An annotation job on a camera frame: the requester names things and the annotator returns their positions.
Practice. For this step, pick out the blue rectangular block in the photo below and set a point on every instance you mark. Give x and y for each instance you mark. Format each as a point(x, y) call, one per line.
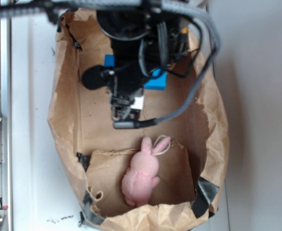
point(153, 84)

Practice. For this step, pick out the aluminium extrusion rail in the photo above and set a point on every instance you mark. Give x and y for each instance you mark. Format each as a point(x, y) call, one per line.
point(6, 198)

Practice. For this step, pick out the black foam microphone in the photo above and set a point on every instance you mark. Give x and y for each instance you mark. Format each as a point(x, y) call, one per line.
point(97, 76)

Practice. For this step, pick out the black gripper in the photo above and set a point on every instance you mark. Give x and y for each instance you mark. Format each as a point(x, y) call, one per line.
point(131, 71)

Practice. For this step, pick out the brown paper bag tray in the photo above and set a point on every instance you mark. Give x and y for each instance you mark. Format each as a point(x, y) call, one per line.
point(95, 155)

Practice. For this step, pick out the white plastic tray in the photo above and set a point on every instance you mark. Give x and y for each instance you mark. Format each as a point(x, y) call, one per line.
point(43, 199)

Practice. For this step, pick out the pink plush bunny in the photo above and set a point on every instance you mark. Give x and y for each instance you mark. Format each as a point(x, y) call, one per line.
point(141, 177)

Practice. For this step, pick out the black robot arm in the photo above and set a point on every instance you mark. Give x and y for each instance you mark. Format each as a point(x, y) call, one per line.
point(166, 33)

